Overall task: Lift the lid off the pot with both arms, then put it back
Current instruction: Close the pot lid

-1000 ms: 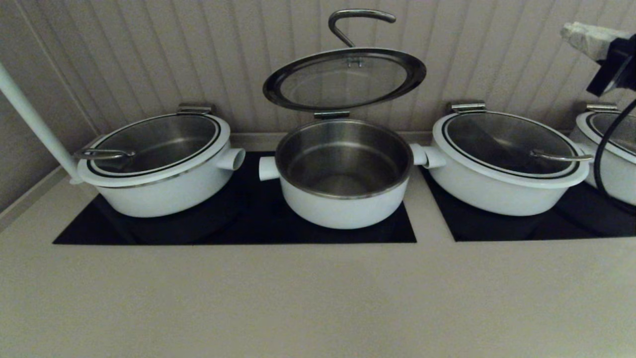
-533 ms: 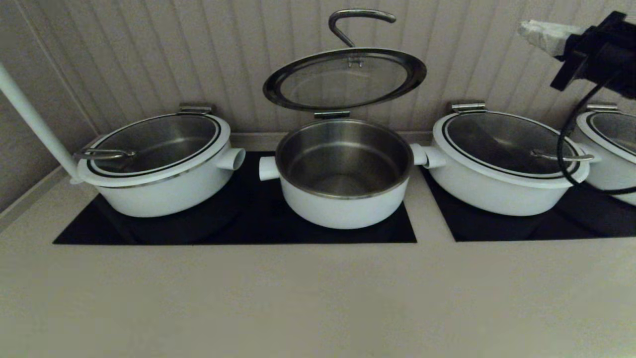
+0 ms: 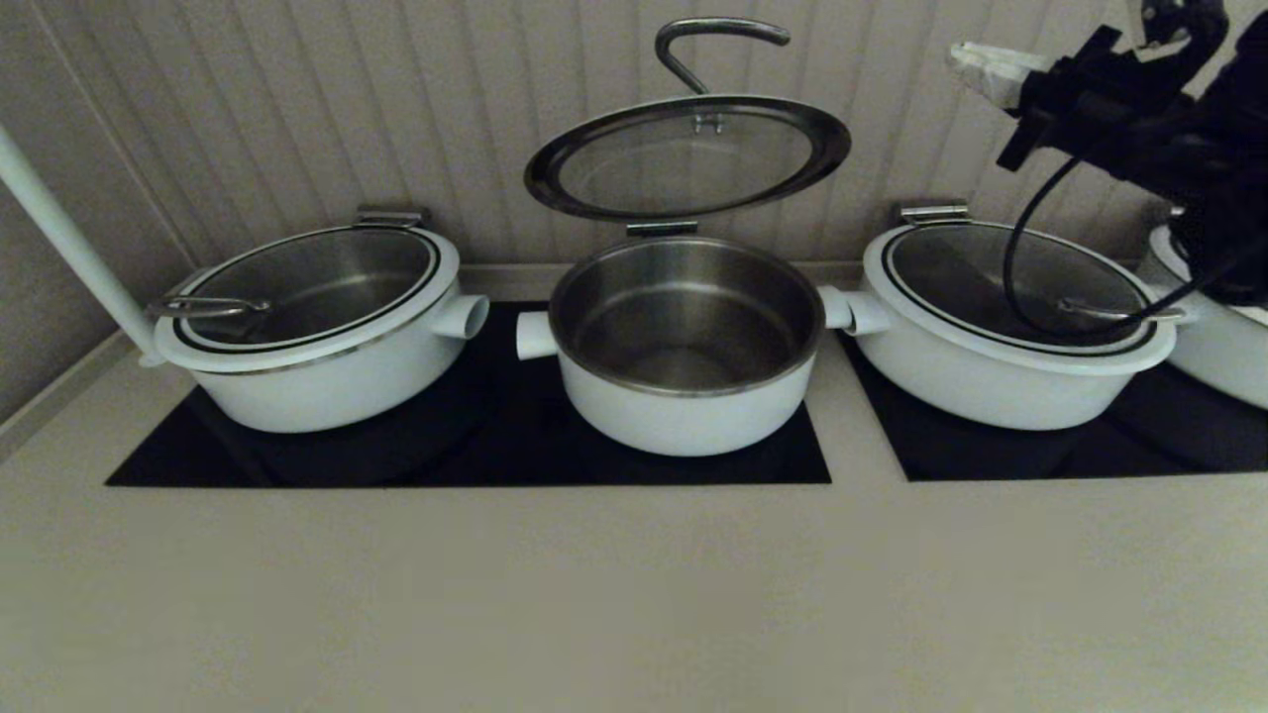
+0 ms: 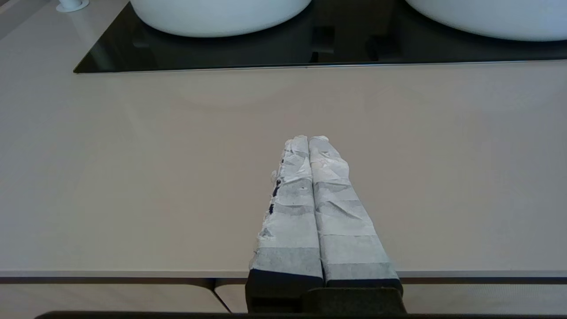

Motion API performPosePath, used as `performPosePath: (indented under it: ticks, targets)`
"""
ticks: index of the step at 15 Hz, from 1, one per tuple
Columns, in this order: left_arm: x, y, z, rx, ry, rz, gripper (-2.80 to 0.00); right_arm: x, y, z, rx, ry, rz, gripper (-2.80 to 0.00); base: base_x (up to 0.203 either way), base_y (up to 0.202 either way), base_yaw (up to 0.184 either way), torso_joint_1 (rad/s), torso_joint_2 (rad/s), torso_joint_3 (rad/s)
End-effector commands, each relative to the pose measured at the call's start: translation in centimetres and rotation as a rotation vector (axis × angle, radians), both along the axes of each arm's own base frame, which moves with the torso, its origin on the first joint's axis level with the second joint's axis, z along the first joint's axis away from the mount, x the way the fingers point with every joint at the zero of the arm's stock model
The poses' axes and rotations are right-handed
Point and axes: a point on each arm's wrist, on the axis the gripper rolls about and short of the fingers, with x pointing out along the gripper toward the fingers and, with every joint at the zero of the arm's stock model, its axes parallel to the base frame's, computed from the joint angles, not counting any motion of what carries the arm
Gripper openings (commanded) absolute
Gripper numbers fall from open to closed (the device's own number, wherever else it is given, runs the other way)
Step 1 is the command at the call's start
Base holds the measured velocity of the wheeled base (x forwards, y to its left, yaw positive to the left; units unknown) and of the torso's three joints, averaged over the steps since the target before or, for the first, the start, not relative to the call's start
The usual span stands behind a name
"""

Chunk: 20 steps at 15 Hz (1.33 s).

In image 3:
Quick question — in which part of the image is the black glass induction cooktop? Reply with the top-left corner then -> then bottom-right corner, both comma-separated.
840,337 -> 1268,483
104,302 -> 833,488

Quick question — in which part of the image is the white round pole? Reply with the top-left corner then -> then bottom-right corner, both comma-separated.
0,124 -> 167,369

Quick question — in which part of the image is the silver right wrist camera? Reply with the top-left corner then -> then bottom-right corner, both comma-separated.
1129,0 -> 1195,49

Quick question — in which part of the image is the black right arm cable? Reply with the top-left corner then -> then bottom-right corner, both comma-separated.
1003,149 -> 1239,346

